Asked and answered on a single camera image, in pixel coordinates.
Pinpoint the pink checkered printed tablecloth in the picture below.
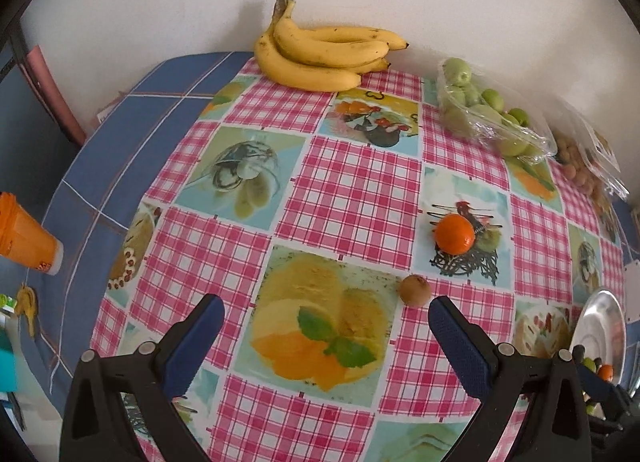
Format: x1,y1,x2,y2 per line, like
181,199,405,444
90,59,631,462

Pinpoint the round metal plate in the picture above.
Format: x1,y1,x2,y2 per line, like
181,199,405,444
570,288,628,388

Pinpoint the small yellow toy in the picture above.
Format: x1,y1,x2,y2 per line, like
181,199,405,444
14,286,41,337

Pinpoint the small tangerine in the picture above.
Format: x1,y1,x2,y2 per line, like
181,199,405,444
433,213,476,256

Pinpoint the clear plastic box of longans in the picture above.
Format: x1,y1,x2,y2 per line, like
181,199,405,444
552,99,631,203

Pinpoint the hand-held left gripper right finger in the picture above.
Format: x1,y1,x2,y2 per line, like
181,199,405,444
427,294,593,462

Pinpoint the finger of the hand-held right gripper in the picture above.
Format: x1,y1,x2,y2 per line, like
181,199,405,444
577,367,618,405

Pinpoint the yellow banana bunch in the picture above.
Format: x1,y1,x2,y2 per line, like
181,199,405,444
254,0,410,92

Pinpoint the pink board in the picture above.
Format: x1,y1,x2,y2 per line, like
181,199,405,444
27,45,86,147

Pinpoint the teal box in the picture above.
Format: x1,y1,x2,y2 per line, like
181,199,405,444
0,337,20,393

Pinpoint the orange plastic cup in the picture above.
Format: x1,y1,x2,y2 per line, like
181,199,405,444
0,192,64,273

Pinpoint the white plastic box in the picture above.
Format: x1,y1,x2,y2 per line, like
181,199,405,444
619,262,640,323

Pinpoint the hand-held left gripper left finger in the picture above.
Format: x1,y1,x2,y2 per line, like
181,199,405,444
59,293,226,462

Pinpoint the brown kiwi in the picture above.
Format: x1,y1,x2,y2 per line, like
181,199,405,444
398,274,432,307

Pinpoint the clear bag of green fruits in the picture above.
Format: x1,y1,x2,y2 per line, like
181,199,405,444
437,58,558,165

